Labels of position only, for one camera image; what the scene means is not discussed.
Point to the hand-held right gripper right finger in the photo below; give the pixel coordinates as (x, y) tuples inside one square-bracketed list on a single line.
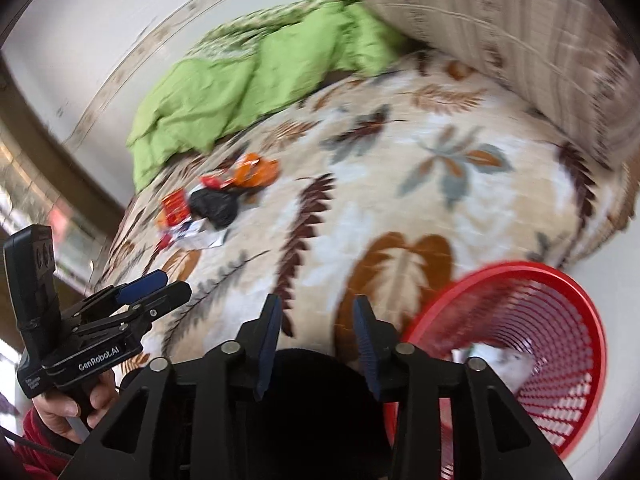
[(367, 347)]

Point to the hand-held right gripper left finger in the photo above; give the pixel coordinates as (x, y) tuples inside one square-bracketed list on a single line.
[(267, 345)]

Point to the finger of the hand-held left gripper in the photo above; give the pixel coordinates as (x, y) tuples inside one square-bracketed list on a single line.
[(142, 285), (172, 296)]

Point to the red plastic mesh basket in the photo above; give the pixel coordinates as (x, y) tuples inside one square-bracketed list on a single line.
[(555, 305)]

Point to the person's left forearm red sleeve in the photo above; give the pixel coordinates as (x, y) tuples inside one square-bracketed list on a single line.
[(22, 450)]

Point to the person's left hand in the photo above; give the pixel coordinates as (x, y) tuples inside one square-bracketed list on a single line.
[(57, 412)]

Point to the white plastic wrapper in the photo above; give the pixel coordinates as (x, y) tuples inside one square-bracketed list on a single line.
[(200, 237)]

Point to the red yellow box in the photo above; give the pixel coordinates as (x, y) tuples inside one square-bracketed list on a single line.
[(175, 207)]

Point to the black plastic bag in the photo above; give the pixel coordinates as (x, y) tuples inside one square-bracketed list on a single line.
[(215, 207)]

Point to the brown glass panel door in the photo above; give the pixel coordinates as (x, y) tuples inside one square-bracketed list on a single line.
[(45, 180)]

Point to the small red wrapper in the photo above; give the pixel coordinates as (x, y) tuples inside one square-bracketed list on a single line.
[(212, 181)]

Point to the leaf printed blanket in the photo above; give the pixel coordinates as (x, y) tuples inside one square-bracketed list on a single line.
[(400, 210)]

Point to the white crumpled paper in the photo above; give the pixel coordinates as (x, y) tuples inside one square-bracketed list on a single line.
[(510, 365)]

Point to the orange snack wrapper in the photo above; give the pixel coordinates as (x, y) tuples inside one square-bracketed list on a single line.
[(255, 170)]

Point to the green quilt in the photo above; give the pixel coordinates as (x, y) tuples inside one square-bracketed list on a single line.
[(210, 90)]

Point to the green white patterned sheet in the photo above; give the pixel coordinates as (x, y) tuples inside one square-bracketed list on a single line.
[(235, 35)]

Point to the striped beige cushion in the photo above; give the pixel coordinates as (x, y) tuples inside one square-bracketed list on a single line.
[(525, 25)]

